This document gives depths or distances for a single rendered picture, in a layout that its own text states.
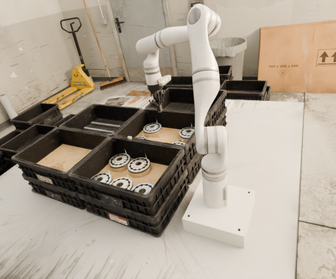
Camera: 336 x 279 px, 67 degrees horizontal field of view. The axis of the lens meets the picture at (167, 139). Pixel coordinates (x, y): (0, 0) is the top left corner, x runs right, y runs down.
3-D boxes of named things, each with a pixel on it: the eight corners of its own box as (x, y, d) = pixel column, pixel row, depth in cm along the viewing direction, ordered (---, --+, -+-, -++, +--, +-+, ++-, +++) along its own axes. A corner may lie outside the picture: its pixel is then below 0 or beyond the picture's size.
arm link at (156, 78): (163, 86, 114) (160, 73, 111) (143, 85, 119) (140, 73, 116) (172, 78, 121) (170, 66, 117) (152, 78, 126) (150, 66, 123)
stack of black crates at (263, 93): (265, 122, 257) (268, 79, 233) (260, 138, 235) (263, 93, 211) (226, 119, 274) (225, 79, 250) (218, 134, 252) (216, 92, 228)
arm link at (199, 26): (203, -4, 82) (208, 71, 80) (220, 8, 89) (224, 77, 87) (182, 9, 89) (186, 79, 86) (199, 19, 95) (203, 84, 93)
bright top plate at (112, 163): (134, 155, 119) (134, 154, 119) (122, 169, 112) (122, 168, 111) (117, 153, 123) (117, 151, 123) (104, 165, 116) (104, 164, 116)
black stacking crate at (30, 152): (117, 155, 130) (111, 137, 124) (76, 195, 109) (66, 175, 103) (65, 144, 148) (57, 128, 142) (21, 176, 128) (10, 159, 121)
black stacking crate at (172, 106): (227, 108, 153) (227, 91, 147) (211, 133, 133) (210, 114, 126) (170, 103, 172) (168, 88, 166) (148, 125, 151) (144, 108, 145)
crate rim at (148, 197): (186, 152, 106) (185, 148, 105) (149, 203, 85) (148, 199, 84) (113, 139, 125) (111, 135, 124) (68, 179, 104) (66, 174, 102)
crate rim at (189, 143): (210, 118, 127) (210, 113, 126) (186, 152, 106) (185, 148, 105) (144, 111, 146) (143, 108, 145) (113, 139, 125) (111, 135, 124)
